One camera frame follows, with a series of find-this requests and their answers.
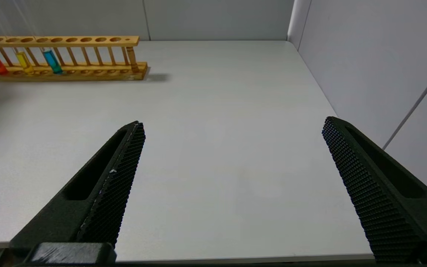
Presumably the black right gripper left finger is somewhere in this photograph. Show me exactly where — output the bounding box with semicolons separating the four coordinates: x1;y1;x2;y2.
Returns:
9;121;146;253

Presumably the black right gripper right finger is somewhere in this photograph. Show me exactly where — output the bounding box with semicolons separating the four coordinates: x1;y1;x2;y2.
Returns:
322;116;427;267

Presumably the wooden test tube rack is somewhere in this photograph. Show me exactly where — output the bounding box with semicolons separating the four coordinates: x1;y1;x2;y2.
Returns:
0;36;149;83

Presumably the test tube with blue pigment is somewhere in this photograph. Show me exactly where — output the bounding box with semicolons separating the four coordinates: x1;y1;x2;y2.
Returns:
17;0;64;75

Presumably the test tube with yellow pigment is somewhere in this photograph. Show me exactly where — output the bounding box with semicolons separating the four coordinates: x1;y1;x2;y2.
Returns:
0;0;35;75

